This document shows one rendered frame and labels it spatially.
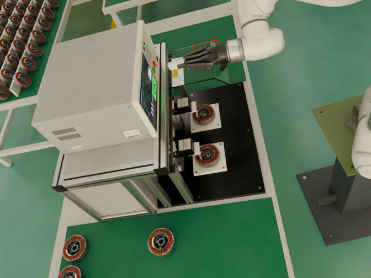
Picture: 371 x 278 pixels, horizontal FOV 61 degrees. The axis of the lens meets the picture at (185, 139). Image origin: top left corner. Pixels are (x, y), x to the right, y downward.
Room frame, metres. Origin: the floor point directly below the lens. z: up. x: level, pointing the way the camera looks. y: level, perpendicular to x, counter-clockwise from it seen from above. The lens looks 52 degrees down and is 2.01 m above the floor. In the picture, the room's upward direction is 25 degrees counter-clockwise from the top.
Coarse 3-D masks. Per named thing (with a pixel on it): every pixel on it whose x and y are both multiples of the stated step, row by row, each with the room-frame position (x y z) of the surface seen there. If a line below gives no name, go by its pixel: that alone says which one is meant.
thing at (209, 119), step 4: (204, 104) 1.07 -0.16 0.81; (200, 108) 1.05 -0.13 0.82; (204, 108) 1.04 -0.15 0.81; (208, 108) 1.03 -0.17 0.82; (212, 108) 1.02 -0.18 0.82; (196, 112) 1.04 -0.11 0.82; (200, 112) 1.05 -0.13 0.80; (204, 112) 1.03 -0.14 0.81; (208, 112) 1.03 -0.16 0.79; (212, 112) 1.00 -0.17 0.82; (196, 116) 1.01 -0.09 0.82; (200, 116) 1.02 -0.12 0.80; (204, 116) 1.00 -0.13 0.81; (208, 116) 0.98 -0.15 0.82; (212, 116) 0.97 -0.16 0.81; (196, 120) 0.99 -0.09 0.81; (200, 120) 0.98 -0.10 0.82; (204, 120) 0.97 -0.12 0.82; (208, 120) 0.96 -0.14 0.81; (212, 120) 0.97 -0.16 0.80; (200, 124) 0.98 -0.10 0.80; (204, 124) 0.97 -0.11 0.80
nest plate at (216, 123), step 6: (216, 108) 1.04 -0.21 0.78; (192, 114) 1.07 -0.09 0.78; (216, 114) 1.00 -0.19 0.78; (192, 120) 1.03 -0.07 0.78; (216, 120) 0.97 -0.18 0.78; (192, 126) 1.00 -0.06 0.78; (198, 126) 0.98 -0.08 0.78; (204, 126) 0.96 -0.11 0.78; (210, 126) 0.95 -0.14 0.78; (216, 126) 0.93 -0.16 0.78; (192, 132) 0.97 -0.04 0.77
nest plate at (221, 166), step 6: (216, 144) 0.84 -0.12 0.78; (222, 144) 0.82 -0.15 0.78; (222, 150) 0.79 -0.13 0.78; (222, 156) 0.76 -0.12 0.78; (222, 162) 0.73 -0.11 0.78; (198, 168) 0.76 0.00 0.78; (204, 168) 0.75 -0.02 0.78; (210, 168) 0.73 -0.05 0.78; (216, 168) 0.72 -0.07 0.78; (222, 168) 0.71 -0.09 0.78; (198, 174) 0.73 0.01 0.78
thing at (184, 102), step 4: (180, 100) 1.06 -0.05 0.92; (184, 100) 1.05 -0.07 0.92; (188, 100) 1.04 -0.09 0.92; (176, 104) 1.07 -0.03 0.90; (180, 104) 1.04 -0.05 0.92; (184, 104) 1.02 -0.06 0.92; (188, 104) 1.01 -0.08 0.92; (192, 104) 1.04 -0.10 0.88; (176, 108) 1.05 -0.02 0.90; (180, 108) 1.02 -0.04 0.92; (184, 108) 1.01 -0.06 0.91; (188, 108) 1.00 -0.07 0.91; (192, 108) 1.02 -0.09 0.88; (196, 108) 1.01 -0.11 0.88; (176, 112) 1.02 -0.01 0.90; (180, 112) 1.01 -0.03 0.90; (184, 112) 1.01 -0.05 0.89; (188, 112) 1.00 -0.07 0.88; (192, 112) 1.00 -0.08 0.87
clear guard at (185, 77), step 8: (184, 48) 1.22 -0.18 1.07; (192, 48) 1.19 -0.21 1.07; (168, 56) 1.21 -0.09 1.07; (176, 56) 1.19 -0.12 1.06; (184, 56) 1.16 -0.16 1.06; (216, 64) 1.04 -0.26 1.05; (168, 72) 1.11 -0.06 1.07; (184, 72) 1.06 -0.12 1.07; (192, 72) 1.04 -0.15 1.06; (200, 72) 1.02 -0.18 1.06; (208, 72) 1.00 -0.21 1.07; (216, 72) 0.99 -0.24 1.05; (224, 72) 1.00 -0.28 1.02; (168, 80) 1.06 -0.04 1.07; (176, 80) 1.04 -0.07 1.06; (184, 80) 1.02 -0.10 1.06; (192, 80) 1.00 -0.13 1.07; (200, 80) 0.98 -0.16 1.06; (224, 80) 0.95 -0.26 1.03; (168, 88) 1.02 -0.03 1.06
